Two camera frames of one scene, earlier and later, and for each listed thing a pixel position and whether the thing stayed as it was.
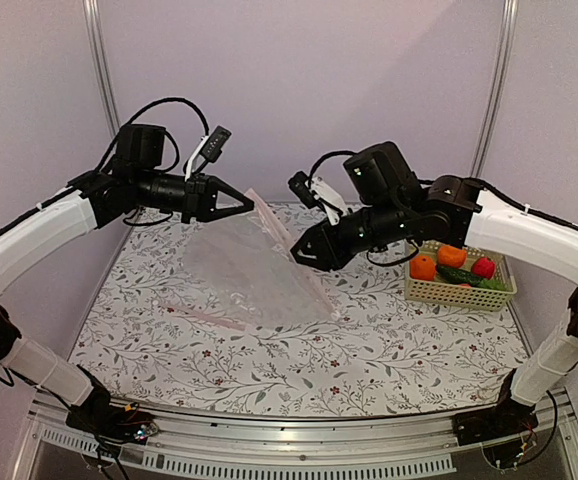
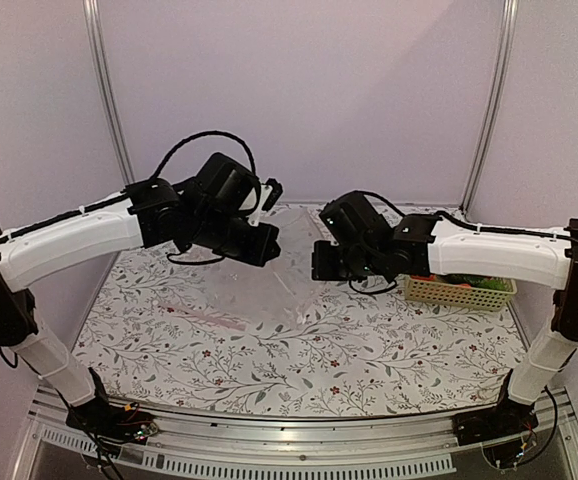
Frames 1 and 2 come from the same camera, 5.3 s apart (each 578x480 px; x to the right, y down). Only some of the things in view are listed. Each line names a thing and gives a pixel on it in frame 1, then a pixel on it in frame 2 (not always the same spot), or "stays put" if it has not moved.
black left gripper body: x=195 y=196 → x=239 y=248
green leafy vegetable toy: x=490 y=283 stays put
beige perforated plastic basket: x=443 y=292 stays put
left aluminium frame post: x=94 y=32 stays put
